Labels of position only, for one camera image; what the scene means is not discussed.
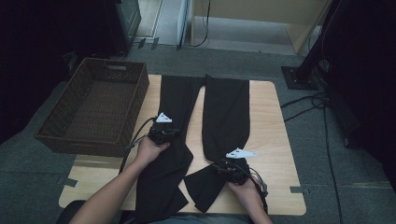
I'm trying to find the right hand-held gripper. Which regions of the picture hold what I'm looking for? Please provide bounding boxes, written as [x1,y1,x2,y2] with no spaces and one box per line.
[213,147,257,186]

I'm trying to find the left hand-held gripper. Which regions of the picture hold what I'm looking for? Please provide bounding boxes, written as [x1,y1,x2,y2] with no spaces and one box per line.
[148,112,181,145]

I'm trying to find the black pants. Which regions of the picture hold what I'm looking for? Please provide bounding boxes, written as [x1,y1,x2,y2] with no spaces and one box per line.
[134,74,251,224]

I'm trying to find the brown woven basket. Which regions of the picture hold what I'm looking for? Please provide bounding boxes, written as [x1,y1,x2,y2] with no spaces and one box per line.
[34,57,150,158]

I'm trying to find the person's left hand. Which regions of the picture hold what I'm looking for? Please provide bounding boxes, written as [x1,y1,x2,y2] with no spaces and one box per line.
[134,138,171,169]

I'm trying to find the person's right hand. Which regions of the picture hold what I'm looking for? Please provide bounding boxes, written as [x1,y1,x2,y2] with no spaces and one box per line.
[227,180,265,208]

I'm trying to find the person's grey clothing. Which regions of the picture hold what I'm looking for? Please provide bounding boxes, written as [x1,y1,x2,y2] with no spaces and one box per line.
[148,214,253,224]

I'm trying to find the white panel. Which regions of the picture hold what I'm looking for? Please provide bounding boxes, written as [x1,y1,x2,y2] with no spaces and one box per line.
[177,0,191,50]

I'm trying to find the black cabinet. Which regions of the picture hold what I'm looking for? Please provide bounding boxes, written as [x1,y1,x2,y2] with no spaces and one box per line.
[104,0,143,55]

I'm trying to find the black stand pole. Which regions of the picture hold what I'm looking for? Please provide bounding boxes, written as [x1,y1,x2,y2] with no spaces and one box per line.
[295,0,339,83]

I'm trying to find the dark curtain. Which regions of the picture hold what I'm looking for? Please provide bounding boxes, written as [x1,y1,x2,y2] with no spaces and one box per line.
[320,0,396,190]
[0,0,120,144]

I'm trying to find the beige wooden furniture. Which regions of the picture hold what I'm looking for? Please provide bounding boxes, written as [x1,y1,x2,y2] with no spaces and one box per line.
[190,0,331,55]

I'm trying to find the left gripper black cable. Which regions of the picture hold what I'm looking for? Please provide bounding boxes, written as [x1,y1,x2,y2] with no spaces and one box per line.
[119,116,157,174]

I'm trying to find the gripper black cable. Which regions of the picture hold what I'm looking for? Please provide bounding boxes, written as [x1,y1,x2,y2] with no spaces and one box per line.
[223,160,269,214]
[119,116,157,174]

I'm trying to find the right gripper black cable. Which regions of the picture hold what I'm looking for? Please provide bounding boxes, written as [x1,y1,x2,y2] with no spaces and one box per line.
[223,160,269,214]

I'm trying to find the long black floor cable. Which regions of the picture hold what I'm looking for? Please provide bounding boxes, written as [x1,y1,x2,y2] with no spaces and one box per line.
[321,102,345,224]

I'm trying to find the black stand base plate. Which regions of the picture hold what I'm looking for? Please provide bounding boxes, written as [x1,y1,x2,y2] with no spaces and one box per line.
[280,65,320,91]

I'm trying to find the hanging black cable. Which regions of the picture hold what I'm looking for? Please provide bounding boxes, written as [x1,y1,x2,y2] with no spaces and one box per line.
[190,0,212,49]

